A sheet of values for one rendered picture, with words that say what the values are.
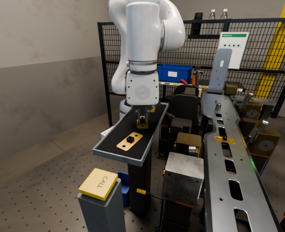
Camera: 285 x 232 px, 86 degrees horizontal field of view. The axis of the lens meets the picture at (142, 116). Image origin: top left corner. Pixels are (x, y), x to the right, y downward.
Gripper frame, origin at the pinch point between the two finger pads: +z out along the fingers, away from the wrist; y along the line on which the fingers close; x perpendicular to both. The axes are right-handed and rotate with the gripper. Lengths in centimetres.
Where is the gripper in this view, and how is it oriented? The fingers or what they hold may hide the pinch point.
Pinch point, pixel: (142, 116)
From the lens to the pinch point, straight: 53.1
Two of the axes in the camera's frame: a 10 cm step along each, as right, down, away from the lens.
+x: -0.2, -4.7, 8.8
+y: 10.0, -0.1, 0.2
